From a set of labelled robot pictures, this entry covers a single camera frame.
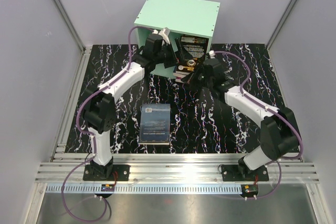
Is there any purple cable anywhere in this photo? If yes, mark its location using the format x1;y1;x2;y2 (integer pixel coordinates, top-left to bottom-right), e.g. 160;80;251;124
208;50;305;200
60;26;158;221

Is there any black paperback book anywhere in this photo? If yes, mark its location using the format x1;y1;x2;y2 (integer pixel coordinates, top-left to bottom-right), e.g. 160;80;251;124
174;35;209;72

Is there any dark blue hardcover book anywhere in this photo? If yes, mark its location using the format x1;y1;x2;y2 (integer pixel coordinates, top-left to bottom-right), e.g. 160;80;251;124
139;103;171;145

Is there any mint green shelf cabinet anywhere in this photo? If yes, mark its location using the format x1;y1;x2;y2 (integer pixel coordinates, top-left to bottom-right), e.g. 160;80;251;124
133;0;221;78

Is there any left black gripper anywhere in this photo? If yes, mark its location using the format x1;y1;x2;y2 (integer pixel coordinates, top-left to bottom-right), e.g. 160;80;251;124
154;38;192;69

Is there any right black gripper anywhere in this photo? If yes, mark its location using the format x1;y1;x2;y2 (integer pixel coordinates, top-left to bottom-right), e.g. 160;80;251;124
181;63;213;90

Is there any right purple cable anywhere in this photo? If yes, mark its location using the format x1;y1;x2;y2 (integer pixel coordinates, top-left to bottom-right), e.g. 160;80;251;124
208;50;305;200

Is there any purple 117-Storey Treehouse book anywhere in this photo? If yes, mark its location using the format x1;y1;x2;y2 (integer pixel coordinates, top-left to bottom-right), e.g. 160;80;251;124
175;77;188;83

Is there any white slotted cable duct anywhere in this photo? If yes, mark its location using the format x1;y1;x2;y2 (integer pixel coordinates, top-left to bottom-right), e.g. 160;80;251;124
46;183;242;195

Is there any aluminium rail frame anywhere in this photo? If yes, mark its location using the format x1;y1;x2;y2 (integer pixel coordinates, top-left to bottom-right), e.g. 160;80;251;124
35;153;320;184

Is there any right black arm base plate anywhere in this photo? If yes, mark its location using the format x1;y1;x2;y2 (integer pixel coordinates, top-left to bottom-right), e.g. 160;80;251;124
218;164;255;182

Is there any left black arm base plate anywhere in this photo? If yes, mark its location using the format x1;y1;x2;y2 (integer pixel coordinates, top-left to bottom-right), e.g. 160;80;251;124
82;164;131;182

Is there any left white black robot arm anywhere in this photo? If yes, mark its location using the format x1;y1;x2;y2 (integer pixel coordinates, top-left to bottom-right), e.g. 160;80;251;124
76;27;178;181

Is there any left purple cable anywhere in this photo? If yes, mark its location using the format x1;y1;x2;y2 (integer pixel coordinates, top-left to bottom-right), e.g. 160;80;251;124
60;26;158;221

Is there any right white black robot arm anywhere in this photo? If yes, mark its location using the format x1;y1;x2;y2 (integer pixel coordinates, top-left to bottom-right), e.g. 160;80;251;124
182;51;303;180

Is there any blue orange Jane Eyre book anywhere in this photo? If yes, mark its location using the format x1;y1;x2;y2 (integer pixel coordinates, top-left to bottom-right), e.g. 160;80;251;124
173;70;191;78

